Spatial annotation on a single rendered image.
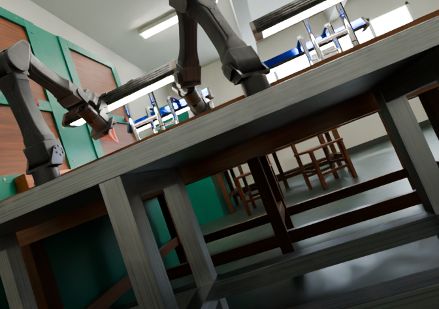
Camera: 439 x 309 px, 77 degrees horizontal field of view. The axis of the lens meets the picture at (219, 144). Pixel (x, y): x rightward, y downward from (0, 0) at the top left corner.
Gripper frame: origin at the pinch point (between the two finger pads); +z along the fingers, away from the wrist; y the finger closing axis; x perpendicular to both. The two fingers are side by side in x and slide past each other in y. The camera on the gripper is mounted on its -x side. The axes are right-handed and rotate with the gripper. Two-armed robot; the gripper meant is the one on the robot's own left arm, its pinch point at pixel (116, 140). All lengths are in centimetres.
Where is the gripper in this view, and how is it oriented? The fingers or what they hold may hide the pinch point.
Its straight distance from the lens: 124.2
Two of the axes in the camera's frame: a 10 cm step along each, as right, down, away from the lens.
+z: 4.0, 6.2, 6.7
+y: -9.1, 3.7, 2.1
